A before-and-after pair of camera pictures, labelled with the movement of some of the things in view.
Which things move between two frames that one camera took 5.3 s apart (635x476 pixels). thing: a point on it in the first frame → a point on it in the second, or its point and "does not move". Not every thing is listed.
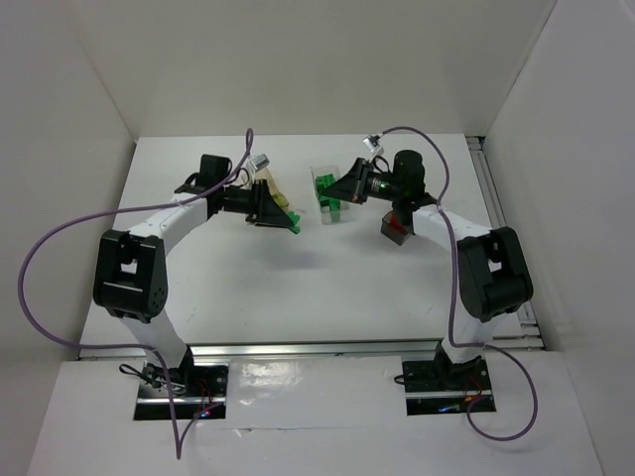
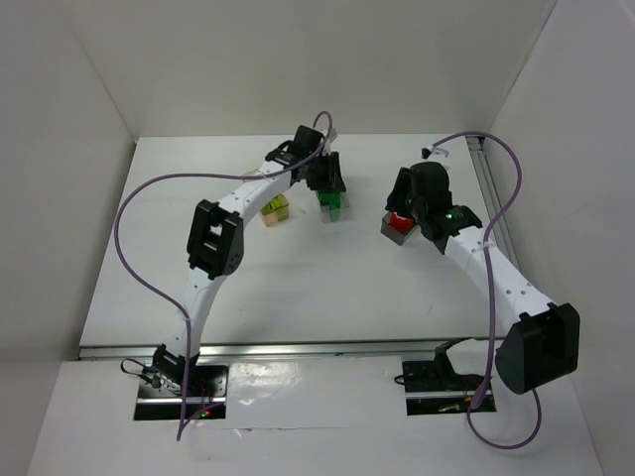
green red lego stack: x=296 y=219 → x=330 y=198
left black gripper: x=256 y=202 → x=326 y=175
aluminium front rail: x=306 y=352 does not move
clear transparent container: x=332 y=210 does not move
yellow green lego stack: x=280 y=200 does not move
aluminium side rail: x=499 y=217 does not move
